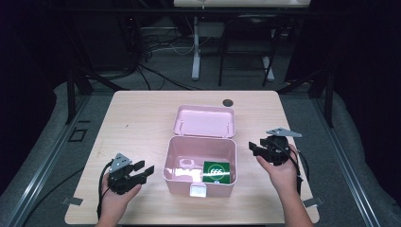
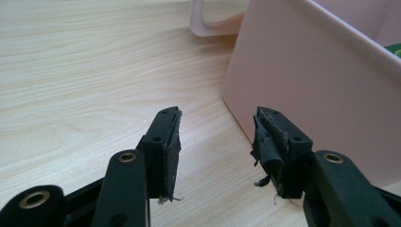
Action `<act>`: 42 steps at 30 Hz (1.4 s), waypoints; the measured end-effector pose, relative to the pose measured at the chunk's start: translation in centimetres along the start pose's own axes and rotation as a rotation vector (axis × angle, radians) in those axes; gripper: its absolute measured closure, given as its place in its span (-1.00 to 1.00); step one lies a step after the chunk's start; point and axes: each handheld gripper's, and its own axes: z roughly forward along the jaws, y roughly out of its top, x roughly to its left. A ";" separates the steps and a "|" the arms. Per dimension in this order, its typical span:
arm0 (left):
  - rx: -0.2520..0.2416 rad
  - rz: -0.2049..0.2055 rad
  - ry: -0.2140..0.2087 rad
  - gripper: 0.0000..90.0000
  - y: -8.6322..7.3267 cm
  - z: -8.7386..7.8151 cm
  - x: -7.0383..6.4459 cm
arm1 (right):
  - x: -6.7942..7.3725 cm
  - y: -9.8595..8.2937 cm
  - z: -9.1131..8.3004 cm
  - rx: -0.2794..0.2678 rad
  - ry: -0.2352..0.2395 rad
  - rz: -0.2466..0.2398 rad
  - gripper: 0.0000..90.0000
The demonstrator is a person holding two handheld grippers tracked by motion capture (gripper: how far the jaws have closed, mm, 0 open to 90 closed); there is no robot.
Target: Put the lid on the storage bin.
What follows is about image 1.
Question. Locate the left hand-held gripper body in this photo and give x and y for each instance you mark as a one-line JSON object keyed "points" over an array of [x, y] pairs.
{"points": [[121, 181]]}

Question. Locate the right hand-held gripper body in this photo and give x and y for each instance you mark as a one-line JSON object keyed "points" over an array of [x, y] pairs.
{"points": [[277, 149]]}

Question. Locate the person's left hand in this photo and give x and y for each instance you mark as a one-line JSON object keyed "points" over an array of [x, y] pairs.
{"points": [[113, 203]]}

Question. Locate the pink storage box with lid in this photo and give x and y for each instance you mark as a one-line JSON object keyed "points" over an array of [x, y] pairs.
{"points": [[201, 121]]}

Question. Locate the person's right hand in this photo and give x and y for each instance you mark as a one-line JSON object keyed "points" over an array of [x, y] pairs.
{"points": [[283, 178]]}

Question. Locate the white desk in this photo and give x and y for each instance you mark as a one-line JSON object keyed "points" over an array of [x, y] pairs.
{"points": [[196, 56]]}

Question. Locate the grey metal floor rail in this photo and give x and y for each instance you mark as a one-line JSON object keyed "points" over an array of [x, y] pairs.
{"points": [[346, 164], [47, 164]]}

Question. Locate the grey metal table bracket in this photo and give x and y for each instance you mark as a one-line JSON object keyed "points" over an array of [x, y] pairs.
{"points": [[313, 201], [72, 200]]}

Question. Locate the black metal frame post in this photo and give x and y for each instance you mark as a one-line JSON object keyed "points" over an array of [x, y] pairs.
{"points": [[329, 101], [71, 94]]}

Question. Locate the black round table grommet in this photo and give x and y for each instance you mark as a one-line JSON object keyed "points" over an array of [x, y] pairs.
{"points": [[227, 102]]}

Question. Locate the green packet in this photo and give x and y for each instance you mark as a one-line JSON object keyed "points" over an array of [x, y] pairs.
{"points": [[216, 172]]}

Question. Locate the black chair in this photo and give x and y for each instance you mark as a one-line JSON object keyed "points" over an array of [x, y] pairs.
{"points": [[242, 19]]}

